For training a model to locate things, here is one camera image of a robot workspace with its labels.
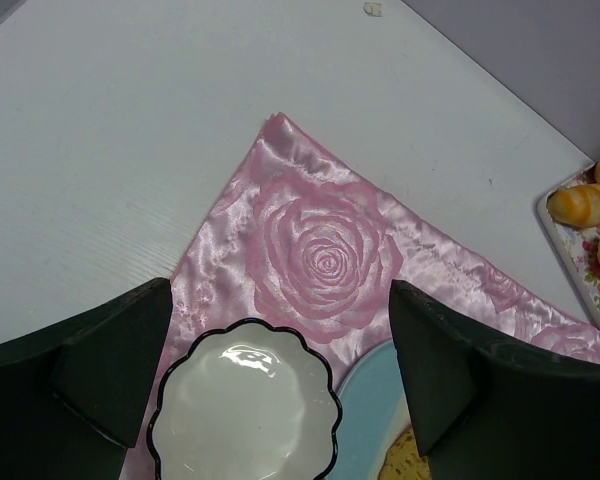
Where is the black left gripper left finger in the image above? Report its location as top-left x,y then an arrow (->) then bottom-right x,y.
0,278 -> 172,479

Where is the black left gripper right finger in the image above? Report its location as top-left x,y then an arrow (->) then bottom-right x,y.
389,280 -> 600,479

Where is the orange striped bread roll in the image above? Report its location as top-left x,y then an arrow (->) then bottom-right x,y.
547,183 -> 600,229

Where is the blue and cream plate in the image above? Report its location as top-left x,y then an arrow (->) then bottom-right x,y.
327,340 -> 410,480

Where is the white scalloped black-rimmed bowl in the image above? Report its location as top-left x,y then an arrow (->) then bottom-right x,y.
147,318 -> 343,479

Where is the floral rectangular tray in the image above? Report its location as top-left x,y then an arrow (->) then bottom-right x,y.
536,165 -> 600,329

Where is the pink rose satin cloth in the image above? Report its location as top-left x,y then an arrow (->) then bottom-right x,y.
122,114 -> 600,479

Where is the small white scrap on table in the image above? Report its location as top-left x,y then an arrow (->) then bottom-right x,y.
363,2 -> 382,18

